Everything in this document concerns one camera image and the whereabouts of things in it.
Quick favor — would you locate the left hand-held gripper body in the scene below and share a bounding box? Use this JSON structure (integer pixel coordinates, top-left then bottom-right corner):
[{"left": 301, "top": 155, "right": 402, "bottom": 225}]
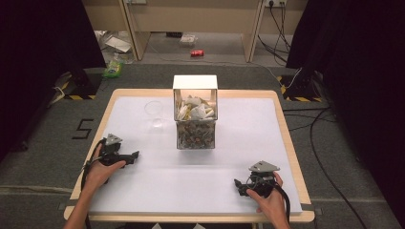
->
[{"left": 98, "top": 133, "right": 129, "bottom": 167}]

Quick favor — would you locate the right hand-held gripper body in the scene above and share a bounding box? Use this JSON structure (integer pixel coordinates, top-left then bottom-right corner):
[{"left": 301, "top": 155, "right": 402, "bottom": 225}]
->
[{"left": 245, "top": 160, "right": 282, "bottom": 198}]

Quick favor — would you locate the person's left hand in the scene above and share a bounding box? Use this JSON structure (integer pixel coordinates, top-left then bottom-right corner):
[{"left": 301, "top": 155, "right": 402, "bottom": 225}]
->
[{"left": 82, "top": 144, "right": 127, "bottom": 193}]

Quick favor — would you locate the person's right hand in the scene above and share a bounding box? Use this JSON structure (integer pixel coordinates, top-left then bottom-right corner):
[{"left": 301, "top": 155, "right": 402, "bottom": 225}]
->
[{"left": 245, "top": 171, "right": 290, "bottom": 224}]

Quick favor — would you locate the white table mat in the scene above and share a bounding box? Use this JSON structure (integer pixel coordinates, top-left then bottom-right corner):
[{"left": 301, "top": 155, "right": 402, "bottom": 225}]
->
[{"left": 88, "top": 95, "right": 304, "bottom": 215}]

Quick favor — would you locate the black tape floor mark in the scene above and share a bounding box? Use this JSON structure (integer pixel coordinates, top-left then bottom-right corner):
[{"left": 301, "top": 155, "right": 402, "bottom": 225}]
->
[{"left": 72, "top": 118, "right": 96, "bottom": 141}]

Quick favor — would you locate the wooden table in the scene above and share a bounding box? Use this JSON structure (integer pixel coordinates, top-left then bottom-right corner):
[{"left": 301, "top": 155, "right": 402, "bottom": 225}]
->
[{"left": 63, "top": 88, "right": 316, "bottom": 224}]

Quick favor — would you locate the clear box of brown candies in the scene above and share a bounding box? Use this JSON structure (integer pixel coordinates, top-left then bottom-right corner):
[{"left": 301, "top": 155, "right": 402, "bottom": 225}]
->
[{"left": 175, "top": 119, "right": 217, "bottom": 151}]

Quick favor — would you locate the clear plastic cup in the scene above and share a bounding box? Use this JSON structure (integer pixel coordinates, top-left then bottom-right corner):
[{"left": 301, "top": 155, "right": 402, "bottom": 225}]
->
[{"left": 143, "top": 99, "right": 165, "bottom": 132}]

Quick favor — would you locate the pile of brown wrapped candies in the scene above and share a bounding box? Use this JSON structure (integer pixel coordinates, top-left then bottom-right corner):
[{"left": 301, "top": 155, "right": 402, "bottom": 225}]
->
[{"left": 177, "top": 120, "right": 216, "bottom": 150}]

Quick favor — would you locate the black stand base striped tape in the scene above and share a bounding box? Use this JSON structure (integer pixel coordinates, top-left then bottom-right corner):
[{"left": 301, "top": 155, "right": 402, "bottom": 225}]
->
[
  {"left": 52, "top": 70, "right": 103, "bottom": 101},
  {"left": 275, "top": 73, "right": 324, "bottom": 103}
]

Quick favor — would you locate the pile of white yellow packets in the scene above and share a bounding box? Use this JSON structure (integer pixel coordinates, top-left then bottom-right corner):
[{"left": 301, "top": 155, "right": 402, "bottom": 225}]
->
[{"left": 176, "top": 94, "right": 217, "bottom": 121}]

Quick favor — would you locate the green snack packet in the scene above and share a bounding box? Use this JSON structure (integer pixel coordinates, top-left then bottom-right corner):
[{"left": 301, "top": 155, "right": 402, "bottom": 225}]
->
[{"left": 102, "top": 59, "right": 124, "bottom": 79}]

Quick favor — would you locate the clear box with white lid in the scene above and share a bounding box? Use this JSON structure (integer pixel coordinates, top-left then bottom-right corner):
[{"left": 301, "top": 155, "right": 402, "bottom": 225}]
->
[{"left": 172, "top": 73, "right": 220, "bottom": 122}]

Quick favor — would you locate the pile of white plastic sheets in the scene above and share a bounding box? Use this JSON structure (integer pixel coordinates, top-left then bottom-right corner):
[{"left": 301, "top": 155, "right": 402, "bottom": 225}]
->
[{"left": 94, "top": 30, "right": 136, "bottom": 65}]

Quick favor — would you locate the black curtain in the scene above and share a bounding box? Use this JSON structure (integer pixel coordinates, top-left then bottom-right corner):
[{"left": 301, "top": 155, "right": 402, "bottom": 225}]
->
[
  {"left": 0, "top": 0, "right": 107, "bottom": 163},
  {"left": 285, "top": 0, "right": 405, "bottom": 220}
]

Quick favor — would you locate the clear plastic bag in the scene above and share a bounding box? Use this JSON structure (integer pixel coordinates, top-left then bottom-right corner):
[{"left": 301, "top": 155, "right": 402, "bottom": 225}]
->
[{"left": 178, "top": 33, "right": 199, "bottom": 49}]

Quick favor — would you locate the light wooden desk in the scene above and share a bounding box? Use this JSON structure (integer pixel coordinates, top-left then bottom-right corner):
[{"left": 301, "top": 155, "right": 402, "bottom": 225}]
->
[{"left": 81, "top": 0, "right": 309, "bottom": 64}]

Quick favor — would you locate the left hand-held gripper cable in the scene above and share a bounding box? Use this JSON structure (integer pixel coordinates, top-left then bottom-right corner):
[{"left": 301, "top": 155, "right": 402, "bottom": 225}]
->
[{"left": 80, "top": 138, "right": 107, "bottom": 229}]

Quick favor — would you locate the hand-held gripper cable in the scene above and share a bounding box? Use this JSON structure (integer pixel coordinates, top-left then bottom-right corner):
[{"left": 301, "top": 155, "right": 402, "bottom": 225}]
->
[
  {"left": 80, "top": 138, "right": 107, "bottom": 229},
  {"left": 245, "top": 175, "right": 292, "bottom": 225}
]

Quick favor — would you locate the right hand-held gripper cable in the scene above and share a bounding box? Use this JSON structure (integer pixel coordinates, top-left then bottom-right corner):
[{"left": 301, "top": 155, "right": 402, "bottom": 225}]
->
[{"left": 245, "top": 175, "right": 292, "bottom": 225}]

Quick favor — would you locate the black floor cable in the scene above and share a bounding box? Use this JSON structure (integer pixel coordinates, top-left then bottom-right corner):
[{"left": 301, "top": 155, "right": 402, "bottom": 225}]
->
[{"left": 282, "top": 106, "right": 371, "bottom": 229}]

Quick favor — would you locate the bundle of black cables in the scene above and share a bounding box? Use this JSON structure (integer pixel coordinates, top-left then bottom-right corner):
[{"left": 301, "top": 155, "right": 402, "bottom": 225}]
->
[{"left": 256, "top": 1, "right": 292, "bottom": 65}]

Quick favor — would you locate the white wall socket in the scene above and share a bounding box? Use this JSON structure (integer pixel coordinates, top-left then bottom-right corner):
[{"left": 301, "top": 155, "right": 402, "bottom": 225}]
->
[{"left": 264, "top": 0, "right": 288, "bottom": 9}]

